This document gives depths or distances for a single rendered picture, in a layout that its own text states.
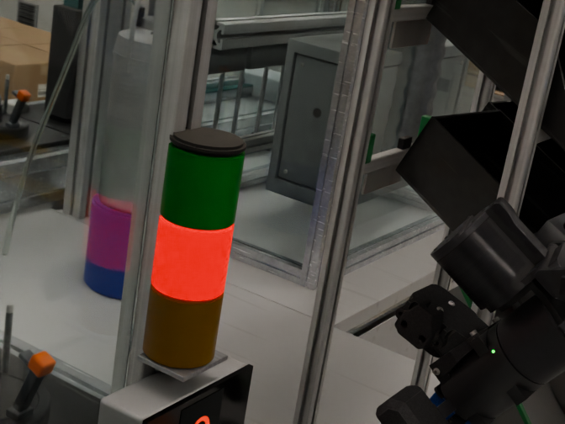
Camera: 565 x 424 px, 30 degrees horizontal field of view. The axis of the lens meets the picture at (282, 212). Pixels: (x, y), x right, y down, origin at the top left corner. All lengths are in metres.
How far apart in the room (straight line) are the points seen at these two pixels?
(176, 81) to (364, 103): 0.41
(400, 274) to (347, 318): 0.27
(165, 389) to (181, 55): 0.23
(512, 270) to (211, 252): 0.22
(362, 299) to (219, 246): 1.26
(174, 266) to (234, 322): 1.07
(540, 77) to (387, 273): 1.15
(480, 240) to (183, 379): 0.23
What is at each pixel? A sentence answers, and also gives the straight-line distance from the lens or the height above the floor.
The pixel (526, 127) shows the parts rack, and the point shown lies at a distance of 0.99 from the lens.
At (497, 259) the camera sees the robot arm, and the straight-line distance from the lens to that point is 0.77.
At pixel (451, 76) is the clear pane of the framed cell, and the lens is 2.25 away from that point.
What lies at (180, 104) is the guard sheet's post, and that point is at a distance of 0.68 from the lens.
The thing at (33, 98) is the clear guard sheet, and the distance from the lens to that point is 0.60.
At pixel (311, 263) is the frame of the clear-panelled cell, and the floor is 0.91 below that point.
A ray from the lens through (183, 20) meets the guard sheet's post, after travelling 0.67.
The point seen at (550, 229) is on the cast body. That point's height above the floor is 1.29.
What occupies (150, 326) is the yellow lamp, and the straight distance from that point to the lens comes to 0.72.
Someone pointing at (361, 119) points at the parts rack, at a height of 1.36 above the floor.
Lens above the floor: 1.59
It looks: 18 degrees down
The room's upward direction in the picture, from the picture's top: 10 degrees clockwise
